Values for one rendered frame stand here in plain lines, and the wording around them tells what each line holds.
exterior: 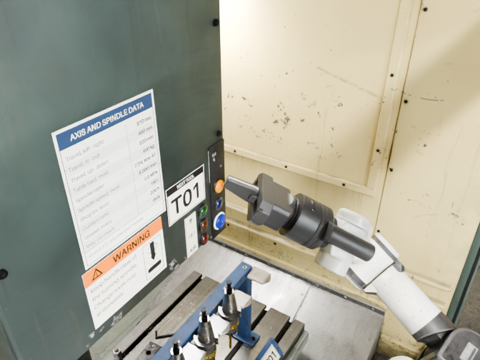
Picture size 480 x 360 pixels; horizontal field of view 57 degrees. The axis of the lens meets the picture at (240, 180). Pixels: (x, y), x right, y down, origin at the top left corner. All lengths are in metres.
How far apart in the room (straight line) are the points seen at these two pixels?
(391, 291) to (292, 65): 0.75
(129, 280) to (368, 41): 0.95
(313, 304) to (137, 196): 1.30
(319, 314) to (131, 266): 1.23
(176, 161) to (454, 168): 0.93
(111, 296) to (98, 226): 0.13
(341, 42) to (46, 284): 1.06
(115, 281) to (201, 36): 0.38
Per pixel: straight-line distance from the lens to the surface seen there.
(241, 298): 1.31
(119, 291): 0.70
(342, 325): 1.82
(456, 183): 1.45
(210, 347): 1.20
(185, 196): 0.74
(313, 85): 1.45
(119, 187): 0.62
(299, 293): 1.87
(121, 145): 0.60
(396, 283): 1.13
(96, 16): 0.54
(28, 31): 0.49
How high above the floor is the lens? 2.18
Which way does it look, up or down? 32 degrees down
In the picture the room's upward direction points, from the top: straight up
